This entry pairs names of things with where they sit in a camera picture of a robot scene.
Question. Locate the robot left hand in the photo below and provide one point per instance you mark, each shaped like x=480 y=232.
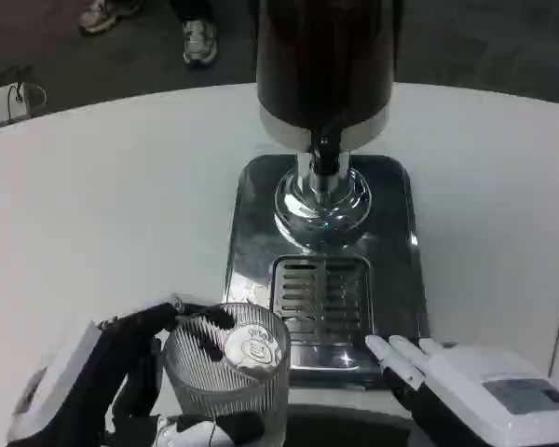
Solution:
x=98 y=368

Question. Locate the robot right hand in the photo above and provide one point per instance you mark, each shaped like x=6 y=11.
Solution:
x=475 y=391

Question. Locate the clear ribbed glass cup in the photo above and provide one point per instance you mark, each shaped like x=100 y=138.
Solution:
x=228 y=372

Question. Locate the steel drip grid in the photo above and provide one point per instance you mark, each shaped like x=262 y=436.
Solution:
x=321 y=298

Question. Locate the steel drip tray base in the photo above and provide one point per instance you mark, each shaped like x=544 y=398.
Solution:
x=321 y=270

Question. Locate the black dispenser tap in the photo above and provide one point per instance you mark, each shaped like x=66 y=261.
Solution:
x=325 y=151

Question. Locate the black drink dispenser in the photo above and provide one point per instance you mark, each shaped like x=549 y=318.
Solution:
x=323 y=112

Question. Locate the person's shoe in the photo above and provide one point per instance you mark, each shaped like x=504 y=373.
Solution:
x=108 y=14
x=199 y=41

